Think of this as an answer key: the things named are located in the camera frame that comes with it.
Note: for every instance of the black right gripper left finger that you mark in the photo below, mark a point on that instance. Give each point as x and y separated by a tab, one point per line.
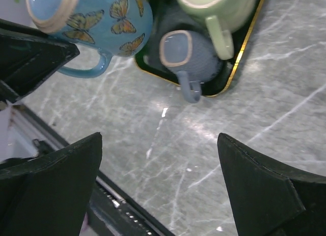
49	195

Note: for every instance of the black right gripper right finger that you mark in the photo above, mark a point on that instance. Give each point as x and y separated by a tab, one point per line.
269	197

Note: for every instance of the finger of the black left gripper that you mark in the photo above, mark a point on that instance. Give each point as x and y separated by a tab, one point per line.
28	58

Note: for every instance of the blue butterfly mug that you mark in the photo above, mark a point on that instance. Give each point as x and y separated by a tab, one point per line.
112	27

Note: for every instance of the lavender blue small mug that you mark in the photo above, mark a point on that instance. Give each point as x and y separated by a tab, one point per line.
192	58

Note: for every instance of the light green mug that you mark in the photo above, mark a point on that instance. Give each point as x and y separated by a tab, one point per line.
221	18

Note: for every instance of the black tray gold rim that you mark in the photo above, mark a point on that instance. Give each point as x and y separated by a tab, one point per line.
168	16

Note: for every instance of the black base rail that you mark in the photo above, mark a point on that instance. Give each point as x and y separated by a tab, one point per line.
111	211

